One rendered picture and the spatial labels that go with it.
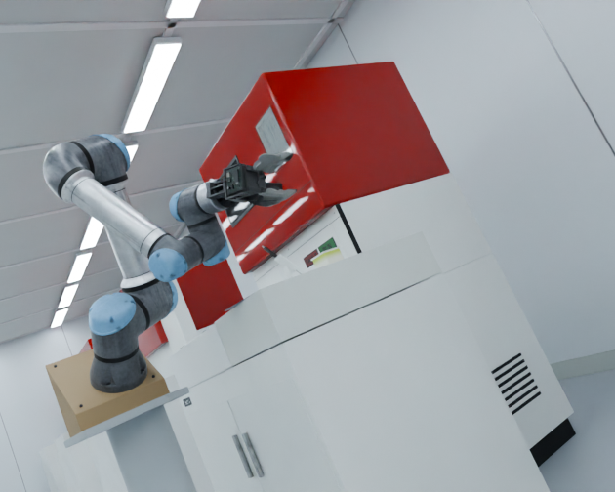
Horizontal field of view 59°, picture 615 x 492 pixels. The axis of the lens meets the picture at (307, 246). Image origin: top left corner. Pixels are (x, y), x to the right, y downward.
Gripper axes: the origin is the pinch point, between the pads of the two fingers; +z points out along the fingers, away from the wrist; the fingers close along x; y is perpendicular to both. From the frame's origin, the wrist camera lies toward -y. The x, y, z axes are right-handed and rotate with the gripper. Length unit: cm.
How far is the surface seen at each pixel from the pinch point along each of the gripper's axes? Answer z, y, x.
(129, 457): -59, 4, -61
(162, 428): -55, -4, -55
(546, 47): 18, -197, 94
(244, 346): -41, -23, -36
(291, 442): -30, -25, -63
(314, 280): -18.3, -28.6, -20.6
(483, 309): -11, -132, -33
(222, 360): -58, -30, -40
